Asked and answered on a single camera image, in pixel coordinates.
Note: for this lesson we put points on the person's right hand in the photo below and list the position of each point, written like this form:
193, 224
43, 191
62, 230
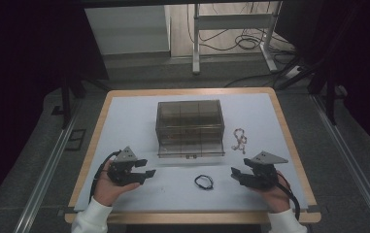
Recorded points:
278, 199

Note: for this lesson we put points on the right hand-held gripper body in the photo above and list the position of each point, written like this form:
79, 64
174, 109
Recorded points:
265, 174

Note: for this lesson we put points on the white table mat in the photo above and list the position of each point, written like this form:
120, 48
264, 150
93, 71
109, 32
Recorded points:
130, 106

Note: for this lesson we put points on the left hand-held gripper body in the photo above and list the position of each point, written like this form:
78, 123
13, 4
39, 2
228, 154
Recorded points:
121, 171

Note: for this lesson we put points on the smoky transparent drawer box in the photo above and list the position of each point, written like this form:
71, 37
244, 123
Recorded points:
189, 113

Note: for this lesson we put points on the white power strip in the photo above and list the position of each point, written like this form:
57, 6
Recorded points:
293, 72

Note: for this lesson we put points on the white metal desk frame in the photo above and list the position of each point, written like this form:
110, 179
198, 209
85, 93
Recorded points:
234, 21

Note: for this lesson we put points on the aluminium floor rail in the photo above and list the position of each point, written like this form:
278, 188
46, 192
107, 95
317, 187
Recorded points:
43, 181
351, 161

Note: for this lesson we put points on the black metal stand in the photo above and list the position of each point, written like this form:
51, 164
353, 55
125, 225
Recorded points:
66, 106
330, 103

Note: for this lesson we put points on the white cabinet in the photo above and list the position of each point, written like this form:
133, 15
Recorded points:
127, 29

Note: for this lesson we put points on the person's left hand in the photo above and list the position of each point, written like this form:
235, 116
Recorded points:
108, 194

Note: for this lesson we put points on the dark curtain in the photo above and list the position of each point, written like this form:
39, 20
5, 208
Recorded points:
367, 64
17, 64

